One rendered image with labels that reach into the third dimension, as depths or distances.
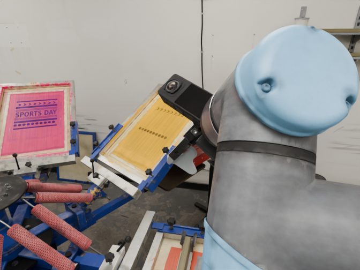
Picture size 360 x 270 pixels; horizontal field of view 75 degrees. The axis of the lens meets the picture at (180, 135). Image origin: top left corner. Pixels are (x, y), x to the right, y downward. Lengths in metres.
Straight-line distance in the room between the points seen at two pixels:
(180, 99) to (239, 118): 0.19
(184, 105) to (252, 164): 0.20
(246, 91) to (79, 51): 3.04
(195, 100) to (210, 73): 2.33
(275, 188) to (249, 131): 0.04
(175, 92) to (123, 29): 2.54
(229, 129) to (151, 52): 2.61
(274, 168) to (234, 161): 0.03
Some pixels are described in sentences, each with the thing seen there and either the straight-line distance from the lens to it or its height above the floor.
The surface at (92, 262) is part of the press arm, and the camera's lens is 1.20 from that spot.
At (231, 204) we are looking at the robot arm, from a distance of 0.17.
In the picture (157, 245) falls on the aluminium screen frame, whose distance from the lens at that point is 1.27.
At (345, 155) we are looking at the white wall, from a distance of 3.20.
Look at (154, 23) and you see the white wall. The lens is 2.76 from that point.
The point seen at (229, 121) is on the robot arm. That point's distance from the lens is 0.18.
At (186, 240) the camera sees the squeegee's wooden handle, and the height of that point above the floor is 1.06.
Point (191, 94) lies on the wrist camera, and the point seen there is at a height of 1.85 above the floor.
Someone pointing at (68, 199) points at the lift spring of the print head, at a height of 1.16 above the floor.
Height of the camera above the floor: 1.93
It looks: 23 degrees down
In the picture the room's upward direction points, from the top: straight up
